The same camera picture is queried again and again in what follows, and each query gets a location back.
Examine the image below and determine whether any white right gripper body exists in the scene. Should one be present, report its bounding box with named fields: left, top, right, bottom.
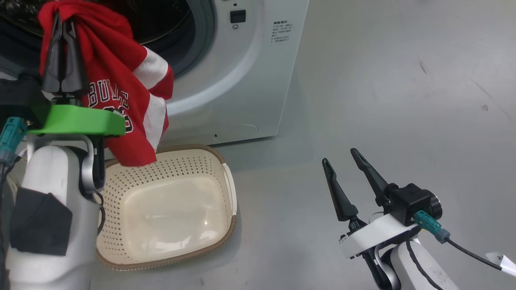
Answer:
left=339, top=213, right=421, bottom=260

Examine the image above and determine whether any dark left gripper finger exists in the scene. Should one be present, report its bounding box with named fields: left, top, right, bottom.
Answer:
left=62, top=19, right=92, bottom=95
left=42, top=13, right=65, bottom=94

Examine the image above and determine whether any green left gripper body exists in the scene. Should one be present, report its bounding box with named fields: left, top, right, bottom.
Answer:
left=28, top=93, right=127, bottom=138

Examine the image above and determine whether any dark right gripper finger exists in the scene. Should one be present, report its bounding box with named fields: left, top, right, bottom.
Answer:
left=350, top=147, right=398, bottom=208
left=321, top=157, right=360, bottom=222

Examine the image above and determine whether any red and white jersey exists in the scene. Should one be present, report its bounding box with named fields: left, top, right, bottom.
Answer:
left=38, top=0, right=175, bottom=168

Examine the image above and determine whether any cream perforated laundry basket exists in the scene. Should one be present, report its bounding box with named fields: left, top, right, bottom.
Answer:
left=95, top=144, right=239, bottom=271

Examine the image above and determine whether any white front-load washing machine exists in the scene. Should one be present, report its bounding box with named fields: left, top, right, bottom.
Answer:
left=0, top=0, right=310, bottom=146

